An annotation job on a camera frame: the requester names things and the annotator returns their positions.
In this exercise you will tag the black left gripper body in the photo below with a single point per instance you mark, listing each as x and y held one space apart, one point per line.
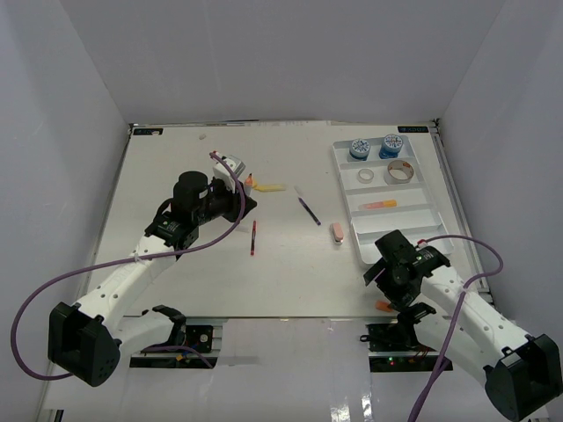
219 204

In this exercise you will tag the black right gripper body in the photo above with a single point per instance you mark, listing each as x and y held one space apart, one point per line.
399 295

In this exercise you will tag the yellow white highlighter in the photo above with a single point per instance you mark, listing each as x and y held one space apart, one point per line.
270 188

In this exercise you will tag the orange eraser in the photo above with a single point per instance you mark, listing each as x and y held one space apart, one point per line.
383 306

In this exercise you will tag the orange pink highlighter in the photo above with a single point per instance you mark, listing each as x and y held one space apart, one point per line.
378 205

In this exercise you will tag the brown packing tape roll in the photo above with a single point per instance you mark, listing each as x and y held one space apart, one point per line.
398 172

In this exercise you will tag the clear tape roll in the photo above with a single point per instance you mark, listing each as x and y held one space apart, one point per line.
365 176

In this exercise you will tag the blue tape roll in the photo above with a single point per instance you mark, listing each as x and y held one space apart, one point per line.
391 146
359 149

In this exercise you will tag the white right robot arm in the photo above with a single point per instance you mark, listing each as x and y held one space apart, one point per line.
519 372

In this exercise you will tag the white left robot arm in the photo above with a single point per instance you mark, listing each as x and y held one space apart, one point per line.
89 337

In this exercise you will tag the red pen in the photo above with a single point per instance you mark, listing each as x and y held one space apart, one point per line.
253 238

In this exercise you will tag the pink white eraser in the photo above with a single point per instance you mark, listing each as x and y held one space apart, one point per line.
337 233

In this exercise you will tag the purple pen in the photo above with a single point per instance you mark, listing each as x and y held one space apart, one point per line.
306 206

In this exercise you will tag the white compartment tray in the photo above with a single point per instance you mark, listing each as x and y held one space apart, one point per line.
417 215

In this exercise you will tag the left black table label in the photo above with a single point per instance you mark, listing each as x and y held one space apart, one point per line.
147 131

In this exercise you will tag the black table label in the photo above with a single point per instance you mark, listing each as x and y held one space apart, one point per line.
413 129
147 131

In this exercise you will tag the right black table label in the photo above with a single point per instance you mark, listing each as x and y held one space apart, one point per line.
413 129

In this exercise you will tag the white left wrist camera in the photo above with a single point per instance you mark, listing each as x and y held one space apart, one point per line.
228 169

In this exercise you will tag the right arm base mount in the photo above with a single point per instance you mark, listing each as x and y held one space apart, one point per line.
395 348

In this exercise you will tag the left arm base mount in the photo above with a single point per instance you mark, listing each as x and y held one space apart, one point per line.
189 346

